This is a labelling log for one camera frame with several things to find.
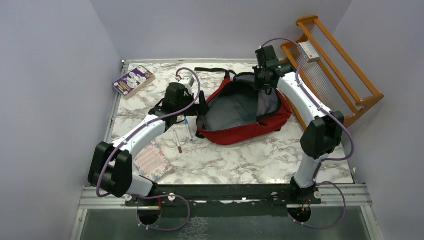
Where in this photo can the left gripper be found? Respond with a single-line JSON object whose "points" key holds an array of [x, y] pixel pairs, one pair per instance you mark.
{"points": [[190, 93]]}

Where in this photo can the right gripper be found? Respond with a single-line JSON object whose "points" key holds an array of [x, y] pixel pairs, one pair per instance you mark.
{"points": [[263, 87]]}

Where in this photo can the red backpack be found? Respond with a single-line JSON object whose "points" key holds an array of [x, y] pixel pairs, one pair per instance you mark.
{"points": [[238, 112]]}

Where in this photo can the purple cover book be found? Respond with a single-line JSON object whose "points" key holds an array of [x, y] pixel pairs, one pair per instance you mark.
{"points": [[133, 82]]}

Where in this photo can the floral cover book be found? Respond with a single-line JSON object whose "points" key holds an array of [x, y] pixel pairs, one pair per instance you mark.
{"points": [[151, 163]]}

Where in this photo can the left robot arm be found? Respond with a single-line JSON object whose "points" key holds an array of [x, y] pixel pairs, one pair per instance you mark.
{"points": [[111, 170]]}

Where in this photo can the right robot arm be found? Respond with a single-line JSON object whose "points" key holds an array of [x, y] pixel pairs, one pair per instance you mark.
{"points": [[324, 127]]}

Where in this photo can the white red small box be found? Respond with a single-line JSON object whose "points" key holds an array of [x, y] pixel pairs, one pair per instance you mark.
{"points": [[311, 55]]}

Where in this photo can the white marker blue cap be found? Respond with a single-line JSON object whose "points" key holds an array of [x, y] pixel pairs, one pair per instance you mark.
{"points": [[187, 126]]}

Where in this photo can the wooden rack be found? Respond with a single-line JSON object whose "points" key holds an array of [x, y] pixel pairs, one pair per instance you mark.
{"points": [[334, 77]]}

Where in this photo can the white marker red cap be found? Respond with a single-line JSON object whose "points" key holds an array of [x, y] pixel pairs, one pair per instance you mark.
{"points": [[177, 141]]}

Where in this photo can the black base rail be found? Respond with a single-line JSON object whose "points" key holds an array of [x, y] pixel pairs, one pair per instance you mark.
{"points": [[224, 200]]}

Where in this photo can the aluminium table frame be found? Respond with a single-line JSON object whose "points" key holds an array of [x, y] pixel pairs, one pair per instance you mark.
{"points": [[212, 144]]}

